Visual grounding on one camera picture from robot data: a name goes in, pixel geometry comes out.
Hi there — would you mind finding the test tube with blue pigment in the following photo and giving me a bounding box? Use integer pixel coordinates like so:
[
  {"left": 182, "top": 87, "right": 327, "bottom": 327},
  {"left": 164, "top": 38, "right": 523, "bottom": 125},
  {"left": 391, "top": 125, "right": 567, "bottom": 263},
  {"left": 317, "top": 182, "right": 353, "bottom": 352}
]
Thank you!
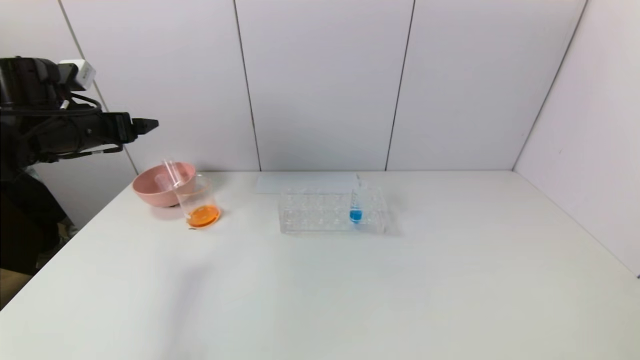
[{"left": 349, "top": 180, "right": 364, "bottom": 225}]

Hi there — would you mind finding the test tube with yellow pigment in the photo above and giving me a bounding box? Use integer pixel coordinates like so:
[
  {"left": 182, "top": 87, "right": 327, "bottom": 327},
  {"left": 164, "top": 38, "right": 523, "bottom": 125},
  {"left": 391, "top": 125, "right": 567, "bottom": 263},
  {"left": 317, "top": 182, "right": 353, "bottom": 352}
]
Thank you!
[{"left": 163, "top": 159, "right": 185, "bottom": 190}]

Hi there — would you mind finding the dark background furniture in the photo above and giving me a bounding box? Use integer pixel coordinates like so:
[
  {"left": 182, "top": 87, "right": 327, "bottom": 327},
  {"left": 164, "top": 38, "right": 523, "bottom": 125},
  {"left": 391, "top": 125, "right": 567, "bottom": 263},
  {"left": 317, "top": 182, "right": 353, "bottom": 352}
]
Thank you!
[{"left": 0, "top": 170, "right": 73, "bottom": 277}]

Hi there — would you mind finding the clear acrylic test tube rack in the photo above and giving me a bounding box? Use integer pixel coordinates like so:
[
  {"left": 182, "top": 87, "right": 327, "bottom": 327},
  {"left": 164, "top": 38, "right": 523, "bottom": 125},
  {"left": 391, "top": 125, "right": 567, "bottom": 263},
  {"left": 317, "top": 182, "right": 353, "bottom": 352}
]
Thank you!
[{"left": 278, "top": 182, "right": 389, "bottom": 235}]

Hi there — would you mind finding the clear glass beaker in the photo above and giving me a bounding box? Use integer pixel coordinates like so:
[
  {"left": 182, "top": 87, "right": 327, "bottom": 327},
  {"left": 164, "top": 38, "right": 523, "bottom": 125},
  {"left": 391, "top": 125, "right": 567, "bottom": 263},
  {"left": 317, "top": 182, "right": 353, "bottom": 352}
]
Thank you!
[{"left": 172, "top": 174, "right": 222, "bottom": 230}]

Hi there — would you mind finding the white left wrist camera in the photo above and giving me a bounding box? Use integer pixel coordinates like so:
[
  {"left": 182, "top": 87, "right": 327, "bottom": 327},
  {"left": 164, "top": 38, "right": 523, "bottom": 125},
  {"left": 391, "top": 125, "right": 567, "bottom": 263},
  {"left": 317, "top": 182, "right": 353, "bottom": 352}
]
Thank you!
[{"left": 59, "top": 59, "right": 97, "bottom": 92}]

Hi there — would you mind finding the pink plastic bowl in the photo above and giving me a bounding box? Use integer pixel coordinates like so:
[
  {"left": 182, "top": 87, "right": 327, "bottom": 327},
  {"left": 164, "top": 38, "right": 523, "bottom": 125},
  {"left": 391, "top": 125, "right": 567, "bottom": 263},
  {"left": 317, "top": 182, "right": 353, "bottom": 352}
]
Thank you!
[{"left": 132, "top": 161, "right": 197, "bottom": 209}]

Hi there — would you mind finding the white paper sheet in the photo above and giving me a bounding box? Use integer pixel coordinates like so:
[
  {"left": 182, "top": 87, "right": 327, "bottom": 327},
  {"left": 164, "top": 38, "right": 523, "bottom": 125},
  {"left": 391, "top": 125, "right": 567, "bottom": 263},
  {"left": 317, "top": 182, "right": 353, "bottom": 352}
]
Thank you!
[{"left": 255, "top": 173, "right": 361, "bottom": 195}]

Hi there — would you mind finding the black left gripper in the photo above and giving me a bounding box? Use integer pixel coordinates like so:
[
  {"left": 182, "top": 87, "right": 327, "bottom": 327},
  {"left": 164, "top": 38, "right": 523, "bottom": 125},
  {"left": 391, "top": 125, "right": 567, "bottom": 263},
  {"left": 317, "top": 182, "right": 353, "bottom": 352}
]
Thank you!
[{"left": 78, "top": 112, "right": 159, "bottom": 148}]

